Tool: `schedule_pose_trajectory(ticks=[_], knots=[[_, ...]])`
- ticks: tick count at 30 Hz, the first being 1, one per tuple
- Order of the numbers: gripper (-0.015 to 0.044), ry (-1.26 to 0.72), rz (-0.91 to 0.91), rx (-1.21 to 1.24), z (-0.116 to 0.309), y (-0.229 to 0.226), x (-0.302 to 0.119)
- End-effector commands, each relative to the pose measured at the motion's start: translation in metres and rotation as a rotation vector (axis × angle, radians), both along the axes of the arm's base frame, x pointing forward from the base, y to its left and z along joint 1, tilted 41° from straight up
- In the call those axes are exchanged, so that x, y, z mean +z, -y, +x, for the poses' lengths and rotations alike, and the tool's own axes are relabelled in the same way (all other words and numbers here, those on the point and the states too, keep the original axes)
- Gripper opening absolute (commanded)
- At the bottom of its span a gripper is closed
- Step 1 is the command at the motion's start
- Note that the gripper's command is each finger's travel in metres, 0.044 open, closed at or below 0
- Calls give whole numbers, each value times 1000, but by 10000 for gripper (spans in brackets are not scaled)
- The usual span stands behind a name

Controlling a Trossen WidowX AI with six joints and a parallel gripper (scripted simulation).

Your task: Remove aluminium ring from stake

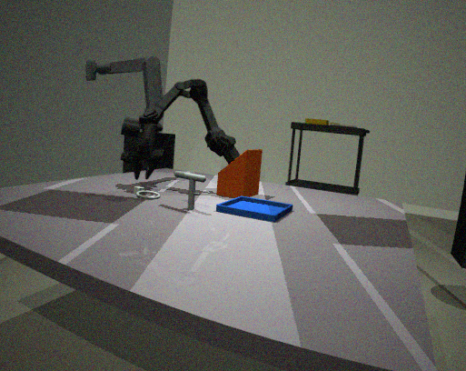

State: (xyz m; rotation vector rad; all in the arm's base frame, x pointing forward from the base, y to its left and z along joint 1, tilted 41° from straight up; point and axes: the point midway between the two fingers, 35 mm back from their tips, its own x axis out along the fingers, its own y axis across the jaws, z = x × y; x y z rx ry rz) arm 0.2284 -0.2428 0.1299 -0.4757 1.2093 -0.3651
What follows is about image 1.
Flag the blue tray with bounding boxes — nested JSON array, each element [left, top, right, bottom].
[[216, 196, 292, 223]]

